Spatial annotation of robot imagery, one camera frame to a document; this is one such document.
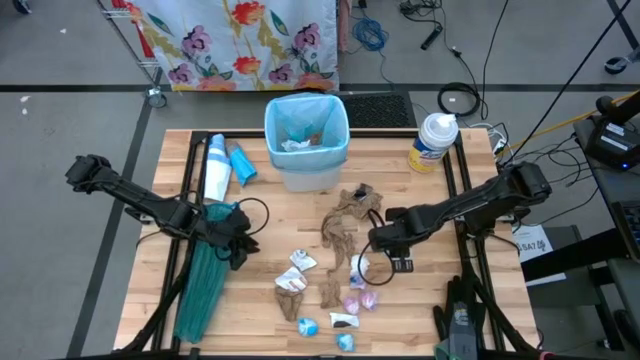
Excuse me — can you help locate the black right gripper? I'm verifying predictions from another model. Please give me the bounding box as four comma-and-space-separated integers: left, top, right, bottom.
367, 205, 426, 274

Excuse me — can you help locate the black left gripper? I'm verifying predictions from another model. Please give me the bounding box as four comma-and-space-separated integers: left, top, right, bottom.
197, 204, 261, 271

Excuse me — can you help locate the white tissue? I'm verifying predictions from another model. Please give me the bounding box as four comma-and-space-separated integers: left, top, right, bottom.
349, 253, 371, 279

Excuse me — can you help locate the white wrapper with dark print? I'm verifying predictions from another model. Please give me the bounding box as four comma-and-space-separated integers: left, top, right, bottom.
289, 248, 318, 273

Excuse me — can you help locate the brown paper ball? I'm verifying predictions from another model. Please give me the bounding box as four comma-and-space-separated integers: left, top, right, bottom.
319, 279, 343, 310
273, 289, 304, 323

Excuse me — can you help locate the white wrapper with brown patch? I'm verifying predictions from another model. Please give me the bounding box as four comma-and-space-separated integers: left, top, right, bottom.
329, 312, 360, 330

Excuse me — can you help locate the blue white plastic wad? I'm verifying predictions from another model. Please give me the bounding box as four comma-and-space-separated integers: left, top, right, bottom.
335, 332, 357, 353
297, 317, 320, 338

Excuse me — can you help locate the white plastic trash bin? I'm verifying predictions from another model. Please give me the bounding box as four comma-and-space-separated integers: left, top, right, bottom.
274, 162, 346, 194

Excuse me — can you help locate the light blue bin liner bag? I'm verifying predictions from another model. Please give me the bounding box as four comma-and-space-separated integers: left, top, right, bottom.
263, 92, 351, 172

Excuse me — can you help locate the teal folded umbrella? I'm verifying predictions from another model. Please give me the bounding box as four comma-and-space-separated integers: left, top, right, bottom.
173, 201, 240, 346

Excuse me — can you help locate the black gray clamp device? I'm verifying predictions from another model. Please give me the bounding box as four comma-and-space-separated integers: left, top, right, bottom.
432, 274, 494, 360

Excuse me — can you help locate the white spray bottle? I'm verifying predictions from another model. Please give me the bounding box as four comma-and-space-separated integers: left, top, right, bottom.
203, 133, 233, 203

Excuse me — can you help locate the Lysol wipes canister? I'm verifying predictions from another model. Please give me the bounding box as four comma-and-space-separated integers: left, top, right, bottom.
407, 112, 460, 175

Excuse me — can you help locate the white paper sign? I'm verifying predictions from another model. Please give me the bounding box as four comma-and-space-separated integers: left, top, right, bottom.
513, 224, 567, 287

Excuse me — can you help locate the white power strip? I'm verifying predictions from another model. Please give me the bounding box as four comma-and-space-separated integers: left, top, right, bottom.
469, 122, 509, 156

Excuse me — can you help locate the black rubber floor mat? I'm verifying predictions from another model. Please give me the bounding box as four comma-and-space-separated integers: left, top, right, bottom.
339, 91, 419, 130

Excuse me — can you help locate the dark gray side desk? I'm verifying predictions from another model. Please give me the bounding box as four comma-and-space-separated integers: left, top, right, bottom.
519, 117, 640, 351

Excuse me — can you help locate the floral print curtain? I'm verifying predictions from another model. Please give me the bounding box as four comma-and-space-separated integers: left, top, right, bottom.
127, 0, 341, 93

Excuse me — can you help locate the black handheld device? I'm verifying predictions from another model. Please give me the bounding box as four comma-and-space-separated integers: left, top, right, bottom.
419, 24, 445, 51

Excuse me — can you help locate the black keyboard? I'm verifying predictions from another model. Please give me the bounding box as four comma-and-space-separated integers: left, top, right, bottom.
612, 199, 640, 261

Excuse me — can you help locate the black slanted pole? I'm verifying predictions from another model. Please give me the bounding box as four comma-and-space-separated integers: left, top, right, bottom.
502, 0, 634, 166

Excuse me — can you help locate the black box device with labels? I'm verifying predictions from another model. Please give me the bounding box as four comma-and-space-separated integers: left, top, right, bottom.
584, 93, 640, 172

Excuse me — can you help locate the pink cloth strip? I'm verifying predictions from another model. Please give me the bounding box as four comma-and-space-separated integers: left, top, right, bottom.
337, 0, 354, 54

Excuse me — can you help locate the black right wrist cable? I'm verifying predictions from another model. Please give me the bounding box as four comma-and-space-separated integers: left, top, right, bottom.
356, 208, 397, 288

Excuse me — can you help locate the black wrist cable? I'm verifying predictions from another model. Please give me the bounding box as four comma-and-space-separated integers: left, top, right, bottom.
233, 197, 271, 237
356, 208, 397, 288

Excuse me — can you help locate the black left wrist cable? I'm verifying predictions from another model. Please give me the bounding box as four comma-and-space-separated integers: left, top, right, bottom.
233, 197, 271, 237

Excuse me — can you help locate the black coiled cable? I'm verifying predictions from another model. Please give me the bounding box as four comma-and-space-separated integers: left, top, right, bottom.
437, 81, 482, 119

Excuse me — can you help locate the metal wire rack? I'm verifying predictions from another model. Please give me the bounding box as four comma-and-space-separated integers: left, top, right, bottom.
97, 0, 169, 109

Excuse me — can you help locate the yellow cable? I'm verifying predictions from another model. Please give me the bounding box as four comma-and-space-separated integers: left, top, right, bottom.
499, 89, 640, 154

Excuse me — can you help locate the blue coiled cable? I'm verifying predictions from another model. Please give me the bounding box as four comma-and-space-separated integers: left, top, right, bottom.
351, 17, 396, 86

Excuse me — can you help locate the thin black hanging cable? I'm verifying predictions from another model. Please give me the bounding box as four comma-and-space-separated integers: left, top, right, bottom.
479, 0, 510, 107

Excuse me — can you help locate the black cable bundle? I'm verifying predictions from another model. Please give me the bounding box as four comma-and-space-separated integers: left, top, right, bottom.
398, 0, 444, 16

